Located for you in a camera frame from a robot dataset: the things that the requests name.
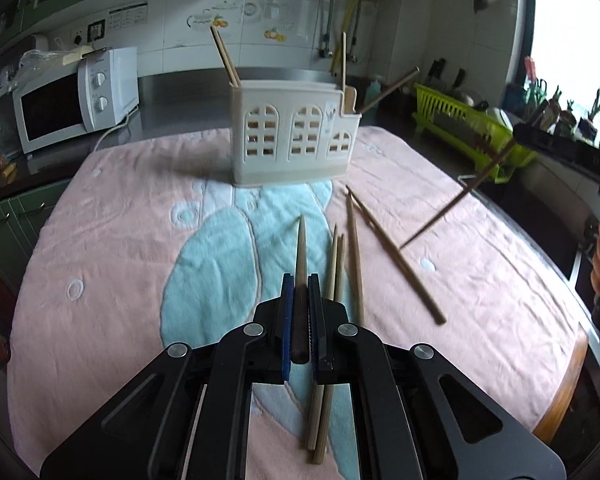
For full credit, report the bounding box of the green dish rack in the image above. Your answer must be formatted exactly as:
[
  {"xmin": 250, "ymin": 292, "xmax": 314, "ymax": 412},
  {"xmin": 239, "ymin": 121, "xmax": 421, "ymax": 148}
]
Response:
[{"xmin": 413, "ymin": 84, "xmax": 513, "ymax": 172}]

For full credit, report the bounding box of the pink and teal towel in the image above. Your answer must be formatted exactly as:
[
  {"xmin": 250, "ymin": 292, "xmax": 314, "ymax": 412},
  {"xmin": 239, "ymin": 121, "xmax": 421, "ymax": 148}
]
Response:
[{"xmin": 7, "ymin": 127, "xmax": 583, "ymax": 470}]

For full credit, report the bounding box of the soap dispenser bottle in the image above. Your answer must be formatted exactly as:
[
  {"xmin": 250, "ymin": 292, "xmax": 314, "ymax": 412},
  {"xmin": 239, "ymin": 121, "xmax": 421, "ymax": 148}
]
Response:
[{"xmin": 365, "ymin": 79, "xmax": 382, "ymax": 110}]

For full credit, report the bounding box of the green lower cabinet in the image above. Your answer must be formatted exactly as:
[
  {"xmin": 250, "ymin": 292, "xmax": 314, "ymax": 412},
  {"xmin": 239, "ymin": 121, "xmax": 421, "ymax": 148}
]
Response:
[{"xmin": 0, "ymin": 180, "xmax": 69, "ymax": 296}]

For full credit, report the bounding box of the cream plastic utensil holder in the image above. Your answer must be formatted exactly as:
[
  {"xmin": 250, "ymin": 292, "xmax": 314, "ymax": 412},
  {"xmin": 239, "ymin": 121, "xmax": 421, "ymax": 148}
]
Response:
[{"xmin": 232, "ymin": 80, "xmax": 361, "ymax": 186}]

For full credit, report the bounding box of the white microwave oven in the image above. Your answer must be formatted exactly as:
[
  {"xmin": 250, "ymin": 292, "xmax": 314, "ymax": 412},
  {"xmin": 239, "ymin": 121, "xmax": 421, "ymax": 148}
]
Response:
[{"xmin": 12, "ymin": 47, "xmax": 140, "ymax": 154}]

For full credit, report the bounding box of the yellow gas hose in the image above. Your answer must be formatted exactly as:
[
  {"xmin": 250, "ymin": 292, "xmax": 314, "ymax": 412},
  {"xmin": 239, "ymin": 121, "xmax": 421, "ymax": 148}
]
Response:
[{"xmin": 329, "ymin": 0, "xmax": 368, "ymax": 75}]

